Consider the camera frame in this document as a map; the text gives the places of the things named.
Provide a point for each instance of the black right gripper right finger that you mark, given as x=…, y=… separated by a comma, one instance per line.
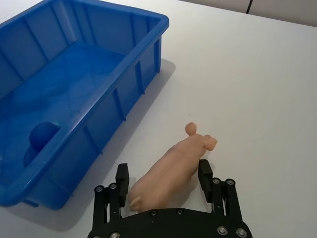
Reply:
x=205, y=178

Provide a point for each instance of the blue plastic bin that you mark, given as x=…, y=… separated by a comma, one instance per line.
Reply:
x=81, y=74

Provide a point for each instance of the pink toy pig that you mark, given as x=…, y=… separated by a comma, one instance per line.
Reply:
x=171, y=168

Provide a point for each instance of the blue ball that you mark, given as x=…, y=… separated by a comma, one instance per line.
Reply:
x=42, y=135

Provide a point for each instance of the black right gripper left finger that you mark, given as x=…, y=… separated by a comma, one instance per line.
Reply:
x=122, y=183

